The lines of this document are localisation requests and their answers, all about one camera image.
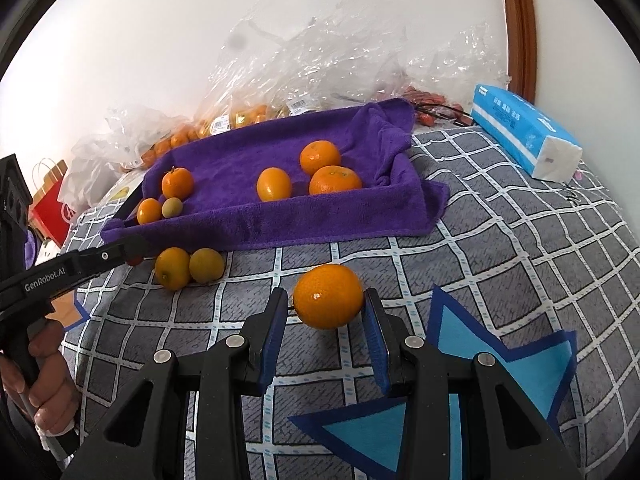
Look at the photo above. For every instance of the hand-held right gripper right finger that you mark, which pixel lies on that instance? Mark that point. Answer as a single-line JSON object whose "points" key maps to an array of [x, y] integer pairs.
{"points": [[377, 340]]}

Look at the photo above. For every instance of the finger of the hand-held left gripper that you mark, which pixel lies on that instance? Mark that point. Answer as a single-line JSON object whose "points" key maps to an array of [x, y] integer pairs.
{"points": [[100, 258]]}

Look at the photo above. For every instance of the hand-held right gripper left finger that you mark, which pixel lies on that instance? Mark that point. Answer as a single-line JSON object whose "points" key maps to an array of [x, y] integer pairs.
{"points": [[272, 332]]}

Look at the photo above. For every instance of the red tomato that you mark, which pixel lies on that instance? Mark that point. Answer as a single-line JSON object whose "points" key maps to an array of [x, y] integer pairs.
{"points": [[134, 261]]}

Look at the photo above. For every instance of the black tray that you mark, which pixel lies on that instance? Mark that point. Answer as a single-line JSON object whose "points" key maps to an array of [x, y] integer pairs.
{"points": [[129, 203]]}

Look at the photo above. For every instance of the large orange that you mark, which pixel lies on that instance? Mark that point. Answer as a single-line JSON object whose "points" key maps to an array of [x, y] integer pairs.
{"points": [[327, 296]]}

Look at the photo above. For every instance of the small orange mandarin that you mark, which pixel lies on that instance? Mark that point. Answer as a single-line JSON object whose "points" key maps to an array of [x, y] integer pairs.
{"points": [[149, 211], [320, 157]]}

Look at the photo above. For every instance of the small yellow-green round fruit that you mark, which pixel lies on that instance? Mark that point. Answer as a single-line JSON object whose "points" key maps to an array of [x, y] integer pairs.
{"points": [[172, 208]]}

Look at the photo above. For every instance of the purple towel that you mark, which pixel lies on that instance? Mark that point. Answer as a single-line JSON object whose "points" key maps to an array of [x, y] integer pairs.
{"points": [[240, 225]]}

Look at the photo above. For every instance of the yellow-orange mandarin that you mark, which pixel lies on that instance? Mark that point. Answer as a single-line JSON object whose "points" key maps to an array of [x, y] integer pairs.
{"points": [[274, 185]]}

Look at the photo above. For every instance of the person's left hand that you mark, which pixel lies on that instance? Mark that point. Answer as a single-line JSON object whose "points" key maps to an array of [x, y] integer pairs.
{"points": [[52, 385]]}

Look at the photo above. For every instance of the red paper bag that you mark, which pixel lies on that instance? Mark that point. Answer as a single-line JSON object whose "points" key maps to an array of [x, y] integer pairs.
{"points": [[50, 215]]}

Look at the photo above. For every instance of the white plastic bag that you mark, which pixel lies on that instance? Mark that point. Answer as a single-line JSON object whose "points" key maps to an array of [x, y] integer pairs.
{"points": [[90, 175]]}

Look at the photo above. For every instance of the large yellow-green round fruit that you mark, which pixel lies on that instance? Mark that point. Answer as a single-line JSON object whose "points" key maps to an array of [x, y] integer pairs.
{"points": [[207, 265]]}

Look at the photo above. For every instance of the mandarin with green stem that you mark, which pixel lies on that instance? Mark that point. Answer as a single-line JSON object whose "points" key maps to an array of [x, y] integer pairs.
{"points": [[177, 183]]}

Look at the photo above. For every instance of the translucent bag of mandarins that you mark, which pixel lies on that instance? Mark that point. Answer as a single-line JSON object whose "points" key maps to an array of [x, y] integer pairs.
{"points": [[175, 140]]}

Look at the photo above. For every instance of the grey checked star blanket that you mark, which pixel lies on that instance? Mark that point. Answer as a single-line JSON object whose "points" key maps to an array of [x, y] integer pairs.
{"points": [[500, 240]]}

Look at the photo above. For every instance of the clear bag of small oranges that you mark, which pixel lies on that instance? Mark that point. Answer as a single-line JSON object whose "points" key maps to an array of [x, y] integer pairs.
{"points": [[250, 115]]}

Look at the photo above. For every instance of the clear bag of cherry tomatoes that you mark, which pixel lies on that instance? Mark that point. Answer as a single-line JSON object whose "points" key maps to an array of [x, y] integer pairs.
{"points": [[430, 100]]}

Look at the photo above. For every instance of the blue tissue pack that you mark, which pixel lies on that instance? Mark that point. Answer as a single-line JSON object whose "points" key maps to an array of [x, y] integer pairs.
{"points": [[520, 125]]}

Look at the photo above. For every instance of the brown wooden door frame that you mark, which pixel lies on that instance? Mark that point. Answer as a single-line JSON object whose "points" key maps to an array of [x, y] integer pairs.
{"points": [[520, 25]]}

